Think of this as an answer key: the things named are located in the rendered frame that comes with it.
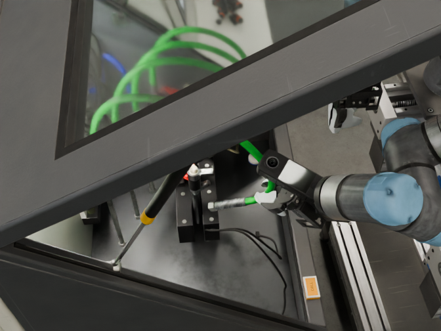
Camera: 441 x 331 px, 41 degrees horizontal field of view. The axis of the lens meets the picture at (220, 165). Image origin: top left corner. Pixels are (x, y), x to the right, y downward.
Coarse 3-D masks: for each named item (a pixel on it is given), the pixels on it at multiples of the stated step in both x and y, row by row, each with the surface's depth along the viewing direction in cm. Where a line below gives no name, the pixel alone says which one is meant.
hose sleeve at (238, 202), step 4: (220, 200) 122; (224, 200) 121; (228, 200) 120; (232, 200) 119; (236, 200) 118; (240, 200) 118; (244, 200) 117; (216, 204) 122; (220, 204) 121; (224, 204) 120; (228, 204) 120; (232, 204) 119; (236, 204) 118; (240, 204) 118; (244, 204) 117; (216, 208) 122; (220, 208) 121; (224, 208) 121
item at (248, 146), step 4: (240, 144) 103; (244, 144) 103; (248, 144) 103; (252, 144) 104; (248, 148) 103; (252, 148) 103; (256, 148) 104; (252, 152) 104; (256, 152) 104; (260, 152) 105; (256, 156) 104; (260, 156) 104; (268, 180) 109; (268, 184) 110; (272, 184) 109; (268, 188) 111; (272, 188) 111; (268, 192) 112; (248, 200) 117; (252, 200) 116; (248, 204) 118
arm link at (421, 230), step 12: (408, 168) 95; (420, 168) 95; (420, 180) 93; (432, 180) 94; (432, 192) 92; (432, 204) 90; (420, 216) 88; (432, 216) 89; (408, 228) 89; (420, 228) 89; (432, 228) 90; (420, 240) 93; (432, 240) 92
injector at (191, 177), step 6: (198, 168) 130; (198, 174) 129; (192, 180) 130; (198, 180) 131; (192, 186) 132; (198, 186) 132; (204, 186) 133; (192, 192) 134; (198, 192) 135; (192, 198) 138; (198, 198) 137; (198, 204) 139; (198, 210) 141; (198, 216) 143; (198, 222) 145
